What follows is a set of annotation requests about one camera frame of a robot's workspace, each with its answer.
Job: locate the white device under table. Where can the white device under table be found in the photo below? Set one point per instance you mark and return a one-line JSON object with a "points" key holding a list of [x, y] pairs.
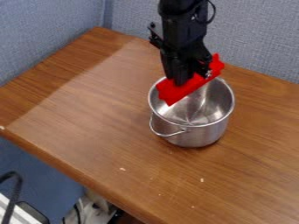
{"points": [[91, 210]]}

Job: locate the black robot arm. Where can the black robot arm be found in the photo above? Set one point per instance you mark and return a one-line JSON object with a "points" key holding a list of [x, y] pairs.
{"points": [[187, 5]]}

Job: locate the stainless steel pot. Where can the stainless steel pot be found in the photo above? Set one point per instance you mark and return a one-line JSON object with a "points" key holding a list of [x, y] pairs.
{"points": [[196, 120]]}

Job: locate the red rectangular block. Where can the red rectangular block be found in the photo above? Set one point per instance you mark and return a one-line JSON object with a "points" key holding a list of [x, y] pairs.
{"points": [[171, 93]]}

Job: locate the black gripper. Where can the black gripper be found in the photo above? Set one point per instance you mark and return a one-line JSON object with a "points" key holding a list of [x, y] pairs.
{"points": [[179, 38]]}

